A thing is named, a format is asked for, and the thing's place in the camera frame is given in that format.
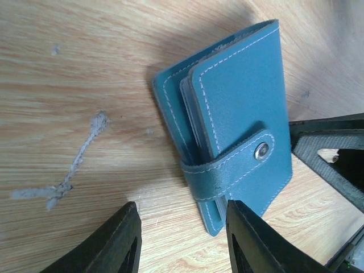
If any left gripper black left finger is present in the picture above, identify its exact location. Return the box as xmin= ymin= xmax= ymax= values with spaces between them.
xmin=42 ymin=201 xmax=142 ymax=273

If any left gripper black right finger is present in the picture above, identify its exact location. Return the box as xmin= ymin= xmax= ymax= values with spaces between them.
xmin=226 ymin=200 xmax=330 ymax=272

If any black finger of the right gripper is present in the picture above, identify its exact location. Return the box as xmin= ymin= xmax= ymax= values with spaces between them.
xmin=289 ymin=113 xmax=364 ymax=211

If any teal leather card holder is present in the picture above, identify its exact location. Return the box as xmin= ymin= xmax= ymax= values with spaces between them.
xmin=152 ymin=19 xmax=292 ymax=236

